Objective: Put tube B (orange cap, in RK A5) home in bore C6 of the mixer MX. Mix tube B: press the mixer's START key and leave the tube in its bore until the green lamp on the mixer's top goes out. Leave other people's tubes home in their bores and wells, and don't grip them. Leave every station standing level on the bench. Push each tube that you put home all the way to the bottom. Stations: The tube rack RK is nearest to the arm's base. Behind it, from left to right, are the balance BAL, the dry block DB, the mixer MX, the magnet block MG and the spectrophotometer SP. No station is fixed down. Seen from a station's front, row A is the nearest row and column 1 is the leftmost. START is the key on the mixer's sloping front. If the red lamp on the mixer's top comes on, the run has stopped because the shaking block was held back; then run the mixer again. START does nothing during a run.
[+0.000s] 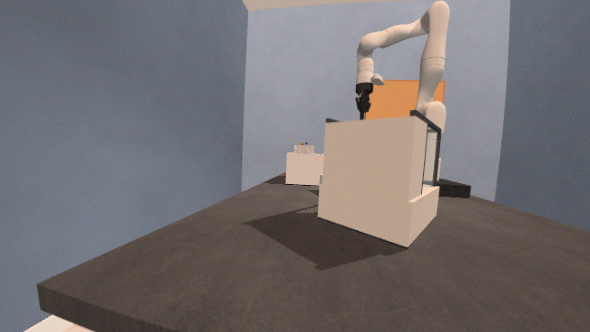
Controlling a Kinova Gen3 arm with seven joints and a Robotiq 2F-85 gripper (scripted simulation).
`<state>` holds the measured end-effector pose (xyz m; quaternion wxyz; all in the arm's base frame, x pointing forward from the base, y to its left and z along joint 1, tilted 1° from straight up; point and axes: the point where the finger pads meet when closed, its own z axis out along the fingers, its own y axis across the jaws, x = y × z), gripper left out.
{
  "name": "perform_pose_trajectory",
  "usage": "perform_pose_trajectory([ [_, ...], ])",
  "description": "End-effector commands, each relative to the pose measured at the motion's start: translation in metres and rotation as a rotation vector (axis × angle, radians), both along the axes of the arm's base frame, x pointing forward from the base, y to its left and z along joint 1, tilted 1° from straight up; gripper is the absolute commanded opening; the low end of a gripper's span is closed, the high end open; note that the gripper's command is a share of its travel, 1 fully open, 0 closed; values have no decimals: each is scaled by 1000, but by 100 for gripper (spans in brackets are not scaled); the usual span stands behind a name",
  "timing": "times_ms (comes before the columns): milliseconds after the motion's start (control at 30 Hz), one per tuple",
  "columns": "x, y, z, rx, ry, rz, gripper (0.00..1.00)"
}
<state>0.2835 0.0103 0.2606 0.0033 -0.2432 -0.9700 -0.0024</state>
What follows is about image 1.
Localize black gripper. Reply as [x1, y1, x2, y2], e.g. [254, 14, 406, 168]
[356, 82, 373, 120]

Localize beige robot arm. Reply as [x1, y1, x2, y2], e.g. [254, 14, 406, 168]
[356, 1, 450, 136]

